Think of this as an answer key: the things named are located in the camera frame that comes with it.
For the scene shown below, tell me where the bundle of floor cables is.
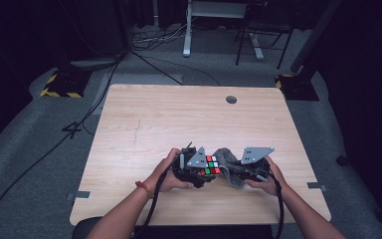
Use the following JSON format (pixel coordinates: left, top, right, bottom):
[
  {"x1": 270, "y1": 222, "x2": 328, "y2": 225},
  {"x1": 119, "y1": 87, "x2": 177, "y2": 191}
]
[{"x1": 131, "y1": 22, "x2": 194, "y2": 53}]

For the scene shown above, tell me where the person's right hand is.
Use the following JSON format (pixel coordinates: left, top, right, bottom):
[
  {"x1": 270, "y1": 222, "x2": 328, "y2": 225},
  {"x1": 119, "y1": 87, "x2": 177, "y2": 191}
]
[{"x1": 244, "y1": 155, "x2": 290, "y2": 197}]

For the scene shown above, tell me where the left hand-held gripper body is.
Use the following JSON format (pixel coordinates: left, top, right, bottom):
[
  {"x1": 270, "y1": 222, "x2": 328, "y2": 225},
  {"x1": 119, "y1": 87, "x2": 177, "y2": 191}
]
[{"x1": 171, "y1": 141, "x2": 221, "y2": 189}]

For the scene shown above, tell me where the dark slanted stand column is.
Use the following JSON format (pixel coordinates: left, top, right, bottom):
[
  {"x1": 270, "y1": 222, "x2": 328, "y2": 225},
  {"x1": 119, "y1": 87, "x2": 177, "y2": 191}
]
[{"x1": 289, "y1": 0, "x2": 345, "y2": 75}]

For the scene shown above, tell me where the grey tape strip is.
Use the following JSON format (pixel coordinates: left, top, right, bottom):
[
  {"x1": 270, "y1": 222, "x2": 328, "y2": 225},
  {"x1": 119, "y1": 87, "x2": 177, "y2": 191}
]
[
  {"x1": 305, "y1": 181, "x2": 329, "y2": 193},
  {"x1": 65, "y1": 190, "x2": 92, "y2": 202}
]

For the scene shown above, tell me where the white-legged desk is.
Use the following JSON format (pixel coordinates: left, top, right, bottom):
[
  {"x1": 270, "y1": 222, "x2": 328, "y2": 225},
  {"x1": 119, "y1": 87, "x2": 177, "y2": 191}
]
[{"x1": 182, "y1": 0, "x2": 266, "y2": 62}]

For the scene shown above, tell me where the multicoloured puzzle cube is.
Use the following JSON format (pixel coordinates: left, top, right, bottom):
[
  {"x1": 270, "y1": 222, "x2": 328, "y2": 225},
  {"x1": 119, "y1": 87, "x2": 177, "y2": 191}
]
[{"x1": 204, "y1": 154, "x2": 222, "y2": 176}]

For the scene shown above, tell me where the person's left hand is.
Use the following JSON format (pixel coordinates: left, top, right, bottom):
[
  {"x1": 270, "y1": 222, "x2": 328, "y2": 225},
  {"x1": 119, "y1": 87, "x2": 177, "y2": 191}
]
[{"x1": 143, "y1": 147, "x2": 196, "y2": 196}]

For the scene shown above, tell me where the left hand-held gripper black cable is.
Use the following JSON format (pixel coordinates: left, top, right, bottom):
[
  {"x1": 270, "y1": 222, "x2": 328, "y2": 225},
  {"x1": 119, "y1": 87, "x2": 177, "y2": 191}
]
[{"x1": 133, "y1": 158, "x2": 181, "y2": 239}]

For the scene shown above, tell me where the thin black floor cable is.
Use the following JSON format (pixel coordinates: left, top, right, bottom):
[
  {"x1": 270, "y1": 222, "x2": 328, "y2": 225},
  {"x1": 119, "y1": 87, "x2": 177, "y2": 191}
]
[{"x1": 130, "y1": 50, "x2": 222, "y2": 88}]

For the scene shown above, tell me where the long black floor cable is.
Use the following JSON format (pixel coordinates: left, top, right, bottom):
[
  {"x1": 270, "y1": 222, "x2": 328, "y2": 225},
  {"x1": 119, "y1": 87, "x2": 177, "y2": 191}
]
[{"x1": 0, "y1": 53, "x2": 126, "y2": 239}]

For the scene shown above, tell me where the orange bead bracelet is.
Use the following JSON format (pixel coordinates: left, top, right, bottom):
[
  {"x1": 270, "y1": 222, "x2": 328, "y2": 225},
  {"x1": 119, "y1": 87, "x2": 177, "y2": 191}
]
[{"x1": 134, "y1": 180, "x2": 154, "y2": 199}]

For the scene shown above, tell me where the yellow-black striped stand base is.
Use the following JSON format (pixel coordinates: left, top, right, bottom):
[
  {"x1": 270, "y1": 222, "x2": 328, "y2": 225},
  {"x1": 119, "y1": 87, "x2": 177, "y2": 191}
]
[
  {"x1": 39, "y1": 67, "x2": 93, "y2": 100},
  {"x1": 275, "y1": 73, "x2": 321, "y2": 102}
]

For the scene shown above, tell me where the black metal chair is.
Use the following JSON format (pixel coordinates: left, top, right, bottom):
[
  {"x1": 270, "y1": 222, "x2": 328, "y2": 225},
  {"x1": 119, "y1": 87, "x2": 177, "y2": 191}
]
[{"x1": 234, "y1": 0, "x2": 295, "y2": 71}]

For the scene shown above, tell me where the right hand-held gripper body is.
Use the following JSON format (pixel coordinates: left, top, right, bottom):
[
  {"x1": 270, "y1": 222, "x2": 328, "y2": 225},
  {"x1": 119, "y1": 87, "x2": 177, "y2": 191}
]
[{"x1": 240, "y1": 146, "x2": 276, "y2": 183}]

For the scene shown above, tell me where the right hand-held gripper black cable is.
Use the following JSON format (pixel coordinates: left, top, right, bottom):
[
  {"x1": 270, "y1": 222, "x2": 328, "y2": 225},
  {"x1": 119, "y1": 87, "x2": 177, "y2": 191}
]
[{"x1": 264, "y1": 168, "x2": 286, "y2": 239}]

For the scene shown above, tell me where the hand-held gripper black cable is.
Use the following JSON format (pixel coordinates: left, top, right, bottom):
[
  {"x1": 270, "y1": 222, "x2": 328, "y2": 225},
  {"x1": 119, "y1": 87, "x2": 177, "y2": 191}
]
[
  {"x1": 133, "y1": 158, "x2": 181, "y2": 239},
  {"x1": 264, "y1": 168, "x2": 286, "y2": 239}
]

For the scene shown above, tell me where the person's dark clothing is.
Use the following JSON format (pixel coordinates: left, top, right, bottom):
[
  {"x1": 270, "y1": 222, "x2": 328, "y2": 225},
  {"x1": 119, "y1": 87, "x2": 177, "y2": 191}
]
[{"x1": 72, "y1": 216, "x2": 275, "y2": 239}]

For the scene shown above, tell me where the grey fluffy cloth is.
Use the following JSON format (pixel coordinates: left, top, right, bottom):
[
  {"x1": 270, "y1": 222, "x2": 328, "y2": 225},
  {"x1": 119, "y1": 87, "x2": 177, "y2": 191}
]
[{"x1": 217, "y1": 147, "x2": 271, "y2": 189}]

